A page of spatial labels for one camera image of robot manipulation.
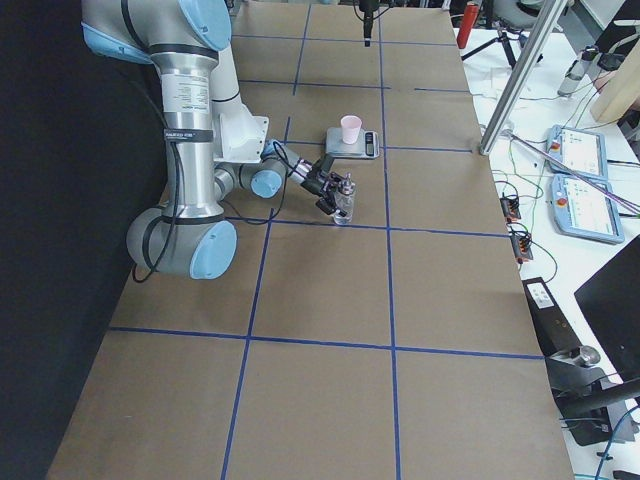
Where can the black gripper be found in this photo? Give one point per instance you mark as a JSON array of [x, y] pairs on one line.
[[314, 185], [367, 20]]

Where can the clear glass sauce bottle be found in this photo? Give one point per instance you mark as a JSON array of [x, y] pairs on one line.
[[345, 200]]

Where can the pink paper cup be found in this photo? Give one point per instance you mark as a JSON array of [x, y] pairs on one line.
[[350, 129]]

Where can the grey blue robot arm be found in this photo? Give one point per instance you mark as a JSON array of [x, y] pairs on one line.
[[189, 45]]

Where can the silver digital kitchen scale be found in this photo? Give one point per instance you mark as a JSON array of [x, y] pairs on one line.
[[366, 146]]

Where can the red bottle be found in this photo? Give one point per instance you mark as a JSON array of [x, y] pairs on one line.
[[468, 20]]

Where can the orange terminal block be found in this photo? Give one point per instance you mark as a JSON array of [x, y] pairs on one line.
[[510, 206]]

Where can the far blue teach pendant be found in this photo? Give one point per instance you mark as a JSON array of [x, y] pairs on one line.
[[578, 149]]

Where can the blue teach pendant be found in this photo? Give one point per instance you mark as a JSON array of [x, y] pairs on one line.
[[578, 149], [582, 211]]

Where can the near blue teach pendant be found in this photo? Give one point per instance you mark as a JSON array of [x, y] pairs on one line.
[[582, 211]]

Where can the black monitor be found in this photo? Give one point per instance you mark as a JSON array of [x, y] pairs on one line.
[[609, 302]]

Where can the aluminium frame post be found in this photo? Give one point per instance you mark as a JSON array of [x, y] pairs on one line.
[[547, 20]]

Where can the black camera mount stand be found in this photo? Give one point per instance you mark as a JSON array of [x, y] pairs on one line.
[[591, 405]]

